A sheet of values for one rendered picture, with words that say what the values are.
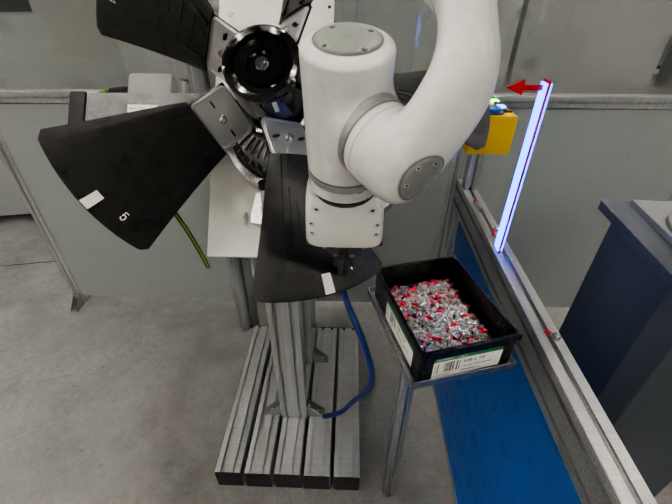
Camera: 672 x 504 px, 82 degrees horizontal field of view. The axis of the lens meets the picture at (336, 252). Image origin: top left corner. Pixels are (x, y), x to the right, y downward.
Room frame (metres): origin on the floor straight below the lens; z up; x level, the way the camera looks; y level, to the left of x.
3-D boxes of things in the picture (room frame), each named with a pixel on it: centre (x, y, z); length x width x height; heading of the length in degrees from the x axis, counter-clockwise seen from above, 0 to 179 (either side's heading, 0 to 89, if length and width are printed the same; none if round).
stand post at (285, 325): (0.78, 0.14, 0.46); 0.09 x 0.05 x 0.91; 88
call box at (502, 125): (0.95, -0.36, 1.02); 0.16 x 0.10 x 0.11; 178
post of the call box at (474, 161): (0.95, -0.36, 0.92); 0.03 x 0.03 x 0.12; 88
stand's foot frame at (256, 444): (0.88, 0.14, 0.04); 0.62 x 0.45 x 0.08; 178
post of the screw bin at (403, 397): (0.56, -0.16, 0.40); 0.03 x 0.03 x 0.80; 13
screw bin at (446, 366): (0.49, -0.18, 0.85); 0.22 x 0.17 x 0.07; 14
